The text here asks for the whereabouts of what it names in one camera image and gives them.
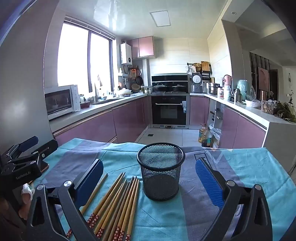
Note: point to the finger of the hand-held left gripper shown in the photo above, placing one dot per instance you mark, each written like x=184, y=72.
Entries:
x=29, y=141
x=47, y=148

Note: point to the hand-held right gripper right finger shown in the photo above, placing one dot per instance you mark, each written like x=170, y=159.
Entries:
x=208, y=183

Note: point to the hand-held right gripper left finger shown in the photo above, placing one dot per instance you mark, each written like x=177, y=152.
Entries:
x=92, y=183

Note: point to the row of wooden chopsticks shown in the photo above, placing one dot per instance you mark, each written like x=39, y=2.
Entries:
x=115, y=199

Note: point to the black mesh utensil holder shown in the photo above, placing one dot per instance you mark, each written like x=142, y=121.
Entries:
x=160, y=176

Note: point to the person's left hand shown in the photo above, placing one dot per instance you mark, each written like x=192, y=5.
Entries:
x=27, y=192

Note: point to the teal and grey printed tablecloth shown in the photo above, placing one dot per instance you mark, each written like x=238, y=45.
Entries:
x=242, y=166

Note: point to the dark sauce bottle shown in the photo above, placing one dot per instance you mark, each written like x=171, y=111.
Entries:
x=207, y=139

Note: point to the yellow cooking oil bottle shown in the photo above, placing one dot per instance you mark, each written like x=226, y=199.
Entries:
x=202, y=134

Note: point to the white microwave oven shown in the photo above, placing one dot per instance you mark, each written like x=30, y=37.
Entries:
x=60, y=100

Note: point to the pink kitchen base cabinets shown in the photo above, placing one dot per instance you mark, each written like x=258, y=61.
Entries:
x=240, y=127
x=97, y=122

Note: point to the steel sink faucet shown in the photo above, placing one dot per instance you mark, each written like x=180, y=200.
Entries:
x=96, y=92

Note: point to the black built-in oven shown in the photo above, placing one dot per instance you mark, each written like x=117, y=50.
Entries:
x=168, y=111

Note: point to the white plastic bag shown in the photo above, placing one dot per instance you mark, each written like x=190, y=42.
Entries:
x=253, y=103

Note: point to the stainless steel flask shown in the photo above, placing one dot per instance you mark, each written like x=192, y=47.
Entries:
x=238, y=95

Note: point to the stainless steel stockpot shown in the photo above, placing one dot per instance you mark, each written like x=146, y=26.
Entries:
x=213, y=89

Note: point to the white casserole pot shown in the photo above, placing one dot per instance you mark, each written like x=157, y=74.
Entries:
x=124, y=92

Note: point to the clear food container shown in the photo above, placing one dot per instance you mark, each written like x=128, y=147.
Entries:
x=268, y=107

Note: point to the kitchen window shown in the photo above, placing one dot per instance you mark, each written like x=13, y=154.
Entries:
x=76, y=55

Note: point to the black lidded wok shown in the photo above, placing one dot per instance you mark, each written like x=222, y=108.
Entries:
x=178, y=88
x=159, y=87

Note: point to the white rice cooker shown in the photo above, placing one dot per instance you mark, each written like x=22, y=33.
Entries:
x=197, y=82

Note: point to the leafy green vegetables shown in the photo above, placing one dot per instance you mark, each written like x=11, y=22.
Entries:
x=284, y=112

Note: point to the pink electric kettle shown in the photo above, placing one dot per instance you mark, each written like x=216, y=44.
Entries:
x=227, y=80

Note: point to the black range hood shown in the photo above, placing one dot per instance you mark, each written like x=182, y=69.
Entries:
x=169, y=78

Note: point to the hanging black frying pan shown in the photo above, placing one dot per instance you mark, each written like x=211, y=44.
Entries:
x=139, y=80

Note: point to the wooden cutting board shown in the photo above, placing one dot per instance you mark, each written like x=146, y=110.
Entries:
x=205, y=66

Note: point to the square ceiling light panel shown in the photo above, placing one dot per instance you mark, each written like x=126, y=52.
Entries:
x=160, y=18

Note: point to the black wall utensil rack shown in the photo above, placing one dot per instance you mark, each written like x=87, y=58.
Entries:
x=195, y=66

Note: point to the brown wall painting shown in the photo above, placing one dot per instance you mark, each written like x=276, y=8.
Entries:
x=263, y=78

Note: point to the white wall water heater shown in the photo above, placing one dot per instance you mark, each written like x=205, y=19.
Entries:
x=126, y=53

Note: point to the pink wall cabinets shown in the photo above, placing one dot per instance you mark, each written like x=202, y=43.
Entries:
x=143, y=47

